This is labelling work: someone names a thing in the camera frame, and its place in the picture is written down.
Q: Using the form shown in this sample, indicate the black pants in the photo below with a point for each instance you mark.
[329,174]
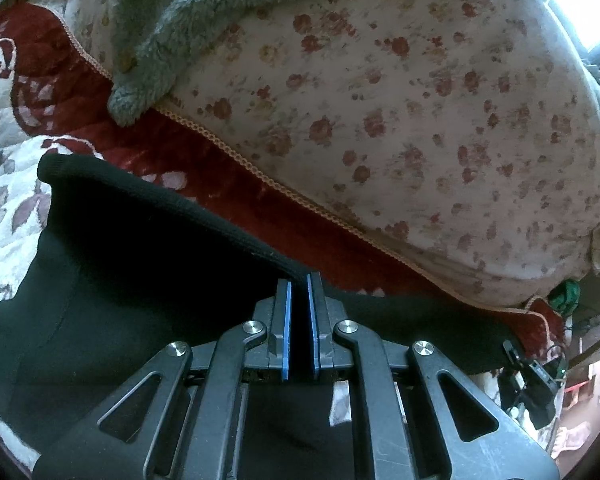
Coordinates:
[130,285]

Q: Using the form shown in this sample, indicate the teal green cloth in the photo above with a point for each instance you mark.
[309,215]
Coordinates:
[566,296]

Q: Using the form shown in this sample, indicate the cream flowered quilt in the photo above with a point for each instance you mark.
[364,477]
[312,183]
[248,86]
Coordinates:
[380,110]

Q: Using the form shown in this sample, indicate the red white floral blanket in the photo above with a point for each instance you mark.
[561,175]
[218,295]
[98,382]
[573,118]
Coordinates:
[190,160]

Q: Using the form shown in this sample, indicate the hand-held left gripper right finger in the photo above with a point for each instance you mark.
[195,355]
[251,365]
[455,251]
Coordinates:
[313,332]

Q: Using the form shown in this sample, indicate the grey fleece garment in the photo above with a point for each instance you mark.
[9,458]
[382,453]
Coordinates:
[180,20]

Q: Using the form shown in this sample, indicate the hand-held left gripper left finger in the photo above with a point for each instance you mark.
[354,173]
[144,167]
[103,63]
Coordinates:
[286,332]

